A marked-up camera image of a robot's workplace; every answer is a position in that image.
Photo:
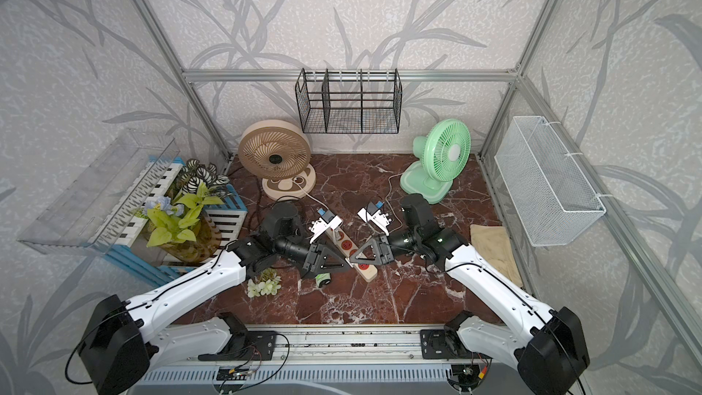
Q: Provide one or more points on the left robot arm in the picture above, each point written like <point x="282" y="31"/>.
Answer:
<point x="125" y="339"/>

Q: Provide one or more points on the white artificial flower sprig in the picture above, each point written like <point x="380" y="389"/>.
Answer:
<point x="268" y="283"/>

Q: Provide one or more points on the striped leaf plant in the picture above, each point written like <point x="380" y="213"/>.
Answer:
<point x="194" y="174"/>

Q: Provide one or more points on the green desk fan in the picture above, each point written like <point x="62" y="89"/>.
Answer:
<point x="441" y="155"/>

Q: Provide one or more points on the black work glove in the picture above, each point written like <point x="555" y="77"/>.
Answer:
<point x="322" y="280"/>

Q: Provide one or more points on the clear plastic tray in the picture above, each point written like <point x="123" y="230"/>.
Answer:
<point x="90" y="215"/>

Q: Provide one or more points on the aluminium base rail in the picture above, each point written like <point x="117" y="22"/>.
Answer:
<point x="364" y="359"/>

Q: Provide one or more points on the black wire basket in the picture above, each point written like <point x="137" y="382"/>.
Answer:
<point x="349" y="102"/>

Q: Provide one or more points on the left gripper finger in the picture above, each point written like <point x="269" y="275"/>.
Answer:
<point x="308" y="270"/>
<point x="329" y="261"/>

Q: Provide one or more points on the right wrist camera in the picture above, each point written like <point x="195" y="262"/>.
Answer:
<point x="373" y="214"/>

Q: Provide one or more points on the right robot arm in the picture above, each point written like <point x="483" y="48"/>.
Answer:
<point x="546" y="347"/>

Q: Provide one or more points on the potted green plant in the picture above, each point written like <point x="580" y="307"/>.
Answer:
<point x="181" y="227"/>

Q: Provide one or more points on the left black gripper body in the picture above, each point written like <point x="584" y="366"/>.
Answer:
<point x="292" y="247"/>

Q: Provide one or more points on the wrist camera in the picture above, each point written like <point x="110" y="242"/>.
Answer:
<point x="327" y="221"/>
<point x="373" y="214"/>

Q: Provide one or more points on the beige round desk fan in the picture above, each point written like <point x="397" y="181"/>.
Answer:
<point x="279" y="153"/>

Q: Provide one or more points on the white wire basket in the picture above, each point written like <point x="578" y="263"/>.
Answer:
<point x="551" y="195"/>

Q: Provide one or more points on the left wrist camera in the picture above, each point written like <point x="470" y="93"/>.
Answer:
<point x="327" y="221"/>

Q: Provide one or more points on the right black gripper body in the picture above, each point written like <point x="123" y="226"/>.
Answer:
<point x="405" y="242"/>

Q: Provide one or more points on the beige work glove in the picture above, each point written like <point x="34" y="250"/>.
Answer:
<point x="493" y="244"/>

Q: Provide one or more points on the blue white wooden crate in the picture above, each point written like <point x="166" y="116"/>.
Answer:
<point x="155" y="266"/>

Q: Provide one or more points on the beige power strip red sockets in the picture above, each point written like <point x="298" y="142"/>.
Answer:
<point x="347" y="247"/>

